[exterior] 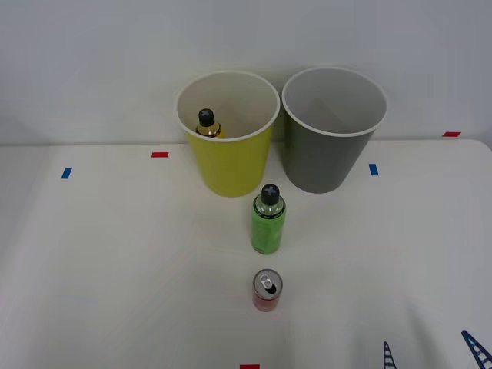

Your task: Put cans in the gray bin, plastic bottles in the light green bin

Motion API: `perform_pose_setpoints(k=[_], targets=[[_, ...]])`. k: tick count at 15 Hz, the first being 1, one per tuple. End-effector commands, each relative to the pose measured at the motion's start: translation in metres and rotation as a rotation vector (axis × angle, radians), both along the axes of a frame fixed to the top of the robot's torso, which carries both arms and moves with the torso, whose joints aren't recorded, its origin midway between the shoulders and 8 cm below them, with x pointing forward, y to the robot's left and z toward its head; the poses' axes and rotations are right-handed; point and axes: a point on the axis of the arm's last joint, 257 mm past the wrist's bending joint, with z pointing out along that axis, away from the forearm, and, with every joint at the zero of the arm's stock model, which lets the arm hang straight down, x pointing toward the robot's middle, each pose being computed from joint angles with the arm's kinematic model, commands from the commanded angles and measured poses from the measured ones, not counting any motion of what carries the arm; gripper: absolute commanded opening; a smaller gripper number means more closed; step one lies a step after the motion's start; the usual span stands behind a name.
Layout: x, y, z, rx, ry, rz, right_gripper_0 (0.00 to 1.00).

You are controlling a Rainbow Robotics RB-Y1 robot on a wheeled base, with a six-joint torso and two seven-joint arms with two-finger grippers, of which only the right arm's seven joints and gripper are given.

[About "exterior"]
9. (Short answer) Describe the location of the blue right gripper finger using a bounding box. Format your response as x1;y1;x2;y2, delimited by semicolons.
382;341;397;369
460;329;492;369

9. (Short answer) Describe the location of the red drink can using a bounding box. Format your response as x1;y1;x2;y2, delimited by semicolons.
251;268;284;313

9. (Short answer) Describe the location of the green-label bottle with black cap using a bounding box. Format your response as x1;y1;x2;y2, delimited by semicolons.
251;183;288;256

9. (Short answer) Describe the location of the grey plastic waste bin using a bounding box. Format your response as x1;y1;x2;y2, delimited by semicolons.
281;66;388;194

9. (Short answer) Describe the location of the yellow-green plastic waste bin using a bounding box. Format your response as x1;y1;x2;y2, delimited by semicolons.
175;70;281;198

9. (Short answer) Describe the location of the amber bottle with black cap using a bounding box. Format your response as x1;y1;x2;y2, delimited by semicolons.
194;108;225;139

